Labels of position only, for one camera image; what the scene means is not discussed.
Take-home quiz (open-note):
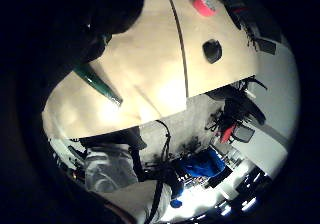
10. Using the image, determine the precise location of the pink tape roll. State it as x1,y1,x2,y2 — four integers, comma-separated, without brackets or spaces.
192,0,218,18

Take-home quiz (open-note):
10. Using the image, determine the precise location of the black oval object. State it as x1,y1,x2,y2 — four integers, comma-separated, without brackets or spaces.
202,38,223,65

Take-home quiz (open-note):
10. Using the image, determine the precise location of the black bag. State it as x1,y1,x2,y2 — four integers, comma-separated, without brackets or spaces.
218,0,284,45

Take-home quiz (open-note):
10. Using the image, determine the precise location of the the person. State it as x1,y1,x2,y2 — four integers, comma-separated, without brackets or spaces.
49,127,174,224

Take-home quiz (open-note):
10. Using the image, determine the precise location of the black office chair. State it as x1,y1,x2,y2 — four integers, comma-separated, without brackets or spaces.
205,77,268,144

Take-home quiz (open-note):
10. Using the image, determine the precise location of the red object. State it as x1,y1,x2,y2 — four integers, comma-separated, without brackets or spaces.
220,124,237,144

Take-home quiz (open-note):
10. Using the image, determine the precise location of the blue cloth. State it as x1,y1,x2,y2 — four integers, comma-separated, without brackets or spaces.
176,147,227,179

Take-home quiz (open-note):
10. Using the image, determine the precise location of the small blue object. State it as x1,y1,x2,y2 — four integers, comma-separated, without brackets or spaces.
169,198,184,209

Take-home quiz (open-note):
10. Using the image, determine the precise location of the black cable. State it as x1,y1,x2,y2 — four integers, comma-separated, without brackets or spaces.
143,118,174,224

